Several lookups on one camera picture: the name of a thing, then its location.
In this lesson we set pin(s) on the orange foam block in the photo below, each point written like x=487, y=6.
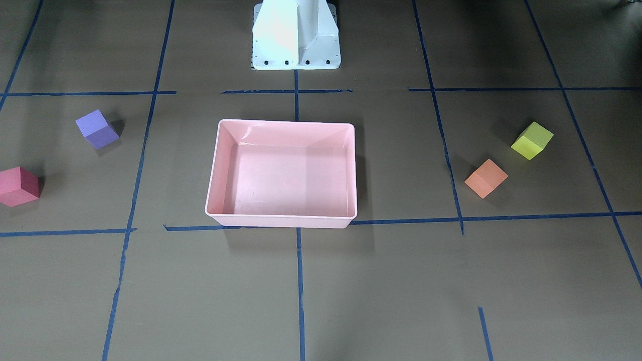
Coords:
x=486, y=178

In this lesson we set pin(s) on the yellow foam block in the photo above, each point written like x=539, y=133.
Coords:
x=532, y=140

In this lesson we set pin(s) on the purple foam block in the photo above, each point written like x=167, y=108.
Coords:
x=97, y=130

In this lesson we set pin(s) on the red foam block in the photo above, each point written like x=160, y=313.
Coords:
x=18, y=186

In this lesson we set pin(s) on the pink plastic bin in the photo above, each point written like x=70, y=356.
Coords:
x=283, y=174

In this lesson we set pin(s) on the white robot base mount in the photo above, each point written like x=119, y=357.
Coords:
x=295, y=35

